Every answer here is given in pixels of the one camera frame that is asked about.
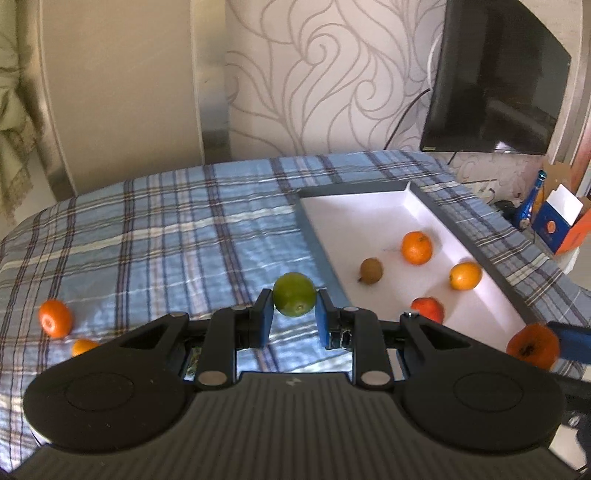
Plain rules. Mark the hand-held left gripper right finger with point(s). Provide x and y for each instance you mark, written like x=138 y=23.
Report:
x=323 y=318

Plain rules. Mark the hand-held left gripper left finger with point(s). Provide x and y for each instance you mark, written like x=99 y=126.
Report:
x=264 y=318

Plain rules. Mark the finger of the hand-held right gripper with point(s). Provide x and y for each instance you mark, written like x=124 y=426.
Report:
x=572 y=341

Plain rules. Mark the large green lime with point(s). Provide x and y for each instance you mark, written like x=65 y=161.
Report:
x=293 y=293

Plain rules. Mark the red-orange persimmon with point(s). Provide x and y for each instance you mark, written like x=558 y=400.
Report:
x=531 y=346

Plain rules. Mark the brown kiwi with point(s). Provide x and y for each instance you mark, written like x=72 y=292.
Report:
x=371 y=271

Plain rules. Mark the red apple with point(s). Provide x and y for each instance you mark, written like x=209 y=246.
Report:
x=428 y=310

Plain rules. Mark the white cardboard box dark rim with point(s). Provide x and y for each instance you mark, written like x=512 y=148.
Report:
x=369 y=221

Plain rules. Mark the orange tangerine with stem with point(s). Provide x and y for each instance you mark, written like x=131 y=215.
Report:
x=417 y=248

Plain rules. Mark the yellow-orange citrus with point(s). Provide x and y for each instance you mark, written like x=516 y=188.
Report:
x=465 y=276

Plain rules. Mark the round orange mandarin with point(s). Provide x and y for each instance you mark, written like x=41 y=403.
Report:
x=84 y=347

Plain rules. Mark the blue and orange carton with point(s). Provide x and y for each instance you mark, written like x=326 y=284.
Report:
x=549 y=226

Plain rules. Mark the blue plaid bedsheet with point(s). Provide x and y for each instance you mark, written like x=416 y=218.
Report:
x=161 y=240

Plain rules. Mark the blue glass bottle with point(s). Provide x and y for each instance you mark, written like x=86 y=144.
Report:
x=526 y=212

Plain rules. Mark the silver metal pillar trim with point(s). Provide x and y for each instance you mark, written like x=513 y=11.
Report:
x=212 y=115

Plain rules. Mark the black flat television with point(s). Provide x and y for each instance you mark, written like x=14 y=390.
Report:
x=494 y=78

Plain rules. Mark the beige knotted curtain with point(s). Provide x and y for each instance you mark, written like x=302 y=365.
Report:
x=14 y=138

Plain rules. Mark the white wall outlet strip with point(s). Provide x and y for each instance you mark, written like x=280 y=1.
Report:
x=487 y=189

